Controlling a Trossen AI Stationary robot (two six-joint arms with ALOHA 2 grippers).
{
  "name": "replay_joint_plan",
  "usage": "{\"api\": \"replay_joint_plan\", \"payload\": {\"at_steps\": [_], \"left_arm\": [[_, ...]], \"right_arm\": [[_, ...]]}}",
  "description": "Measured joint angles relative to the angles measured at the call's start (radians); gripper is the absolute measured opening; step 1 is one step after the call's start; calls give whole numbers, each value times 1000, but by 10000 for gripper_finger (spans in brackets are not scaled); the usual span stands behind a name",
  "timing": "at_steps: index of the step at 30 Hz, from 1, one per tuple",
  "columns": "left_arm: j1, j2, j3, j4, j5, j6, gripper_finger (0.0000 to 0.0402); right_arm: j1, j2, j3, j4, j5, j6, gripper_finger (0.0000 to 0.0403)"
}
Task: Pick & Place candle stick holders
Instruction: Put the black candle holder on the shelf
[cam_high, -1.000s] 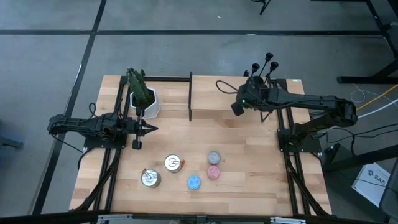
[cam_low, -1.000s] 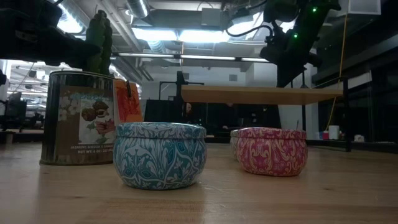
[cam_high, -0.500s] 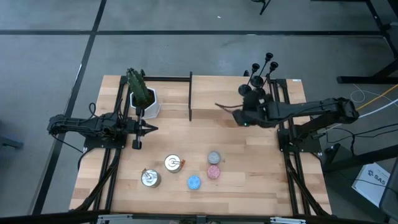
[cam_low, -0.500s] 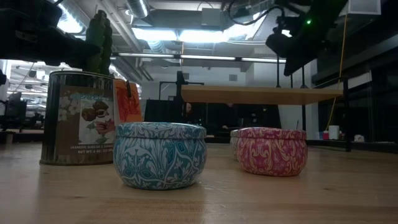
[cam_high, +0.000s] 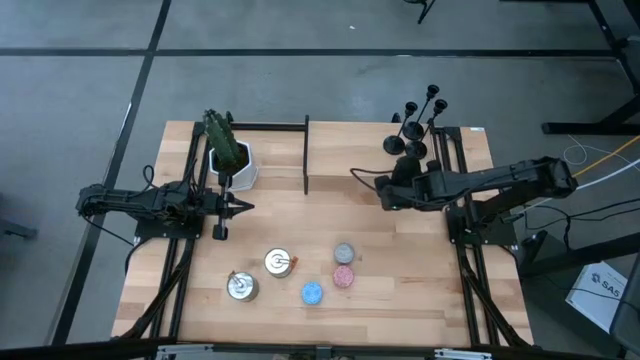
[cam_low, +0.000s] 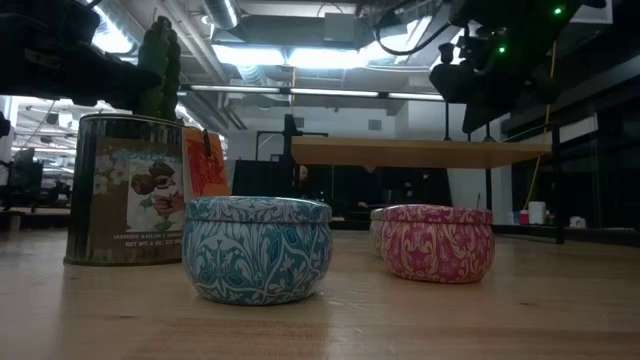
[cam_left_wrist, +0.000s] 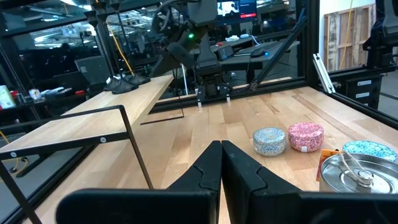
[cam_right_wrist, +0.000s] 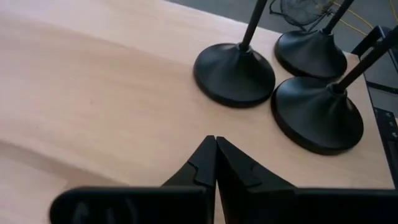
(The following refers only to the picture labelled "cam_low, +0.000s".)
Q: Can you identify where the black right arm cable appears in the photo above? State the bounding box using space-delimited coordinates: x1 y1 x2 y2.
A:
373 9 454 57

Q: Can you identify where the green cactus plant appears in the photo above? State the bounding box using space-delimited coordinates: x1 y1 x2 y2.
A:
137 15 182 121

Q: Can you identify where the bright ceiling light panel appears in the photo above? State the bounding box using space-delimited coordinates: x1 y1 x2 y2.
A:
212 43 364 70

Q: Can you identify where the long pendant light fixture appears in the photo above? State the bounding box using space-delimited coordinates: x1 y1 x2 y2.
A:
179 83 446 105

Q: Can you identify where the grey ceiling box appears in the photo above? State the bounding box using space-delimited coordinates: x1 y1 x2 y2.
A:
323 12 357 44

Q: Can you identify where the yellow extension cord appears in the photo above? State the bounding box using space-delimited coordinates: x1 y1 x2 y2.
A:
522 42 557 211

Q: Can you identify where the round silver ventilation duct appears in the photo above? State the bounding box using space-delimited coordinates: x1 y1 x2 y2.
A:
202 0 242 30

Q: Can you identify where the wooden shelf with black frame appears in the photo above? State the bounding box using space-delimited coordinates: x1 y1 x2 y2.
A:
254 113 566 245

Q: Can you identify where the teal patterned round candle tin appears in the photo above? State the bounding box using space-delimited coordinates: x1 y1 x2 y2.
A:
181 195 334 306

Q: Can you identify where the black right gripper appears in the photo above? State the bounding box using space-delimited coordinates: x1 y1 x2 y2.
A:
429 29 541 134

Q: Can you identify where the person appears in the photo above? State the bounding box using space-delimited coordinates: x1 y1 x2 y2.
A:
297 164 311 199

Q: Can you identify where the black office chair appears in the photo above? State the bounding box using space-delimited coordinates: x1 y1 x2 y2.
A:
0 147 44 211

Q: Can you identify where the pink patterned round candle tin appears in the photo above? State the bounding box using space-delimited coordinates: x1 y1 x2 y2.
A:
379 203 496 285

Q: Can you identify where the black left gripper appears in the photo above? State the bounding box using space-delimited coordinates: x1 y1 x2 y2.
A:
0 0 162 109

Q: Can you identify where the white paper roll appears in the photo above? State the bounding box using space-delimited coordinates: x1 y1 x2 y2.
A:
528 201 547 226

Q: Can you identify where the grey patterned round candle tin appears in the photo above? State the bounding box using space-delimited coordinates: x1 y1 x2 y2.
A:
368 207 385 259

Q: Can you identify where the tall tin with brown label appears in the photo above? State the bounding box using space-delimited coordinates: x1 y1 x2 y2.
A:
63 113 187 267

